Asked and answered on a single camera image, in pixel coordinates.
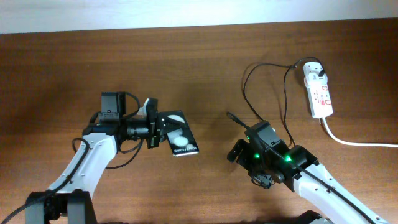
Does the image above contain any black smartphone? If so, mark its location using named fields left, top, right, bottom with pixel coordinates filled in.
left=161, top=110, right=199, bottom=157

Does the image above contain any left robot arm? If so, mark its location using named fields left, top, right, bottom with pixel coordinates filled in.
left=25, top=92, right=199, bottom=223

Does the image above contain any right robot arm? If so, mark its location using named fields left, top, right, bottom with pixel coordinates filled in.
left=227, top=118, right=387, bottom=224

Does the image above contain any white usb charger adapter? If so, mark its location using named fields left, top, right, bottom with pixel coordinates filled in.
left=303, top=62, right=328, bottom=88

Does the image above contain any white power strip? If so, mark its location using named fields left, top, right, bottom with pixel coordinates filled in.
left=307, top=83, right=333, bottom=119

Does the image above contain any black charging cable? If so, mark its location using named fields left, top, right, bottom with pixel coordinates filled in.
left=241, top=56, right=326, bottom=147

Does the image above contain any white power strip cord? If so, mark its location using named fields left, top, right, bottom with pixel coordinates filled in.
left=320, top=116, right=398, bottom=148

